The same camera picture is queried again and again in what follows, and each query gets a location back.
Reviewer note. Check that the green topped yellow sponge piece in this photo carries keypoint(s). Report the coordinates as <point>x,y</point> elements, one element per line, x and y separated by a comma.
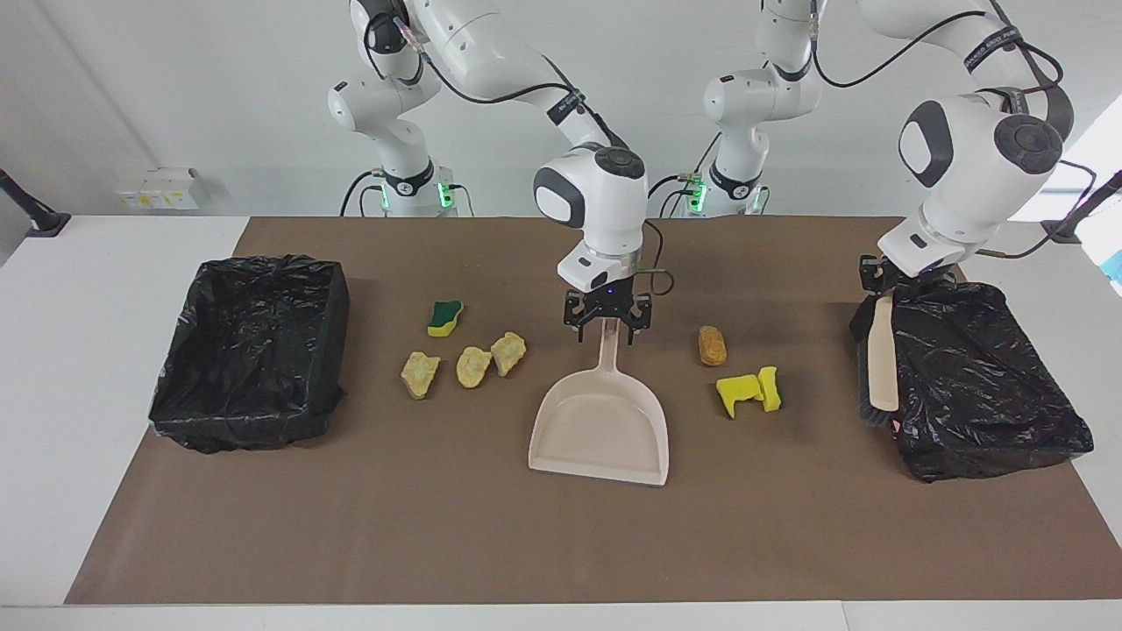
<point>445,317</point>

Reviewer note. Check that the beige plastic dustpan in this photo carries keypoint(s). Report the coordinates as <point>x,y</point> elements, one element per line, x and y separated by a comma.
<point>605,429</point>

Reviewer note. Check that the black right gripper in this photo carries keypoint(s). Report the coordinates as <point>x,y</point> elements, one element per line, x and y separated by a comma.
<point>607,302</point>

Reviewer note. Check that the beige hand brush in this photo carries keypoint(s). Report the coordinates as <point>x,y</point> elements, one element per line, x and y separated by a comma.
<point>884,368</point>

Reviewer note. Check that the brown oval sponge piece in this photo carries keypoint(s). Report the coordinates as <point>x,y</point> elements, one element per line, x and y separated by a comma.
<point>712,346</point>

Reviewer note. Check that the beige foam chunk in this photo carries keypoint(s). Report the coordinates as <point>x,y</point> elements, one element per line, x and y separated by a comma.
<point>421,375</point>
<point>473,368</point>
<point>508,352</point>

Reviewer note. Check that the black lined bin pink spot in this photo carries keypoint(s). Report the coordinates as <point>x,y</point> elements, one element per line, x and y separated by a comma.
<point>982,394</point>

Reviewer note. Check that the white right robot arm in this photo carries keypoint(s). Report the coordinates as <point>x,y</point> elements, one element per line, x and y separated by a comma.
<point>605,202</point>

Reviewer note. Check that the yellow notched sponge piece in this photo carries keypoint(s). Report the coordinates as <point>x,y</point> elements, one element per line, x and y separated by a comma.
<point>736,390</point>

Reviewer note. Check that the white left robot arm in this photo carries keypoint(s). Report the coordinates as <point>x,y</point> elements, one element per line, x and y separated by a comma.
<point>973,158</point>

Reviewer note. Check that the blue item at table edge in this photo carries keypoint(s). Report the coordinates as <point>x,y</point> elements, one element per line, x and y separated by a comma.
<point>1116,267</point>

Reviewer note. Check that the black camera stand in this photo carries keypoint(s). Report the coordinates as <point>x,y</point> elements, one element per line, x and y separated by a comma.
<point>48,223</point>
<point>1065,230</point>

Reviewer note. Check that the white wall box yellow labels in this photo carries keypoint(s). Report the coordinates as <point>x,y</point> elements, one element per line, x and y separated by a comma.
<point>158,193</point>

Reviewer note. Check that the black bag lined bin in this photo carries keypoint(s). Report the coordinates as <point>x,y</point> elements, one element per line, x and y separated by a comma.
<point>254,350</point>

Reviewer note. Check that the small yellow green sponge piece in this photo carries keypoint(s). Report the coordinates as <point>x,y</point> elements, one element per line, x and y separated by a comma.
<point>770,390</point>

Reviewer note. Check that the brown table mat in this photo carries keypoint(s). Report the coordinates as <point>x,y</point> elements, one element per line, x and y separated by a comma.
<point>561,543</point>

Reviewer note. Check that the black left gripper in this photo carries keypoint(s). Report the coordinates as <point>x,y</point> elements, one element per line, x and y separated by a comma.
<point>903,287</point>

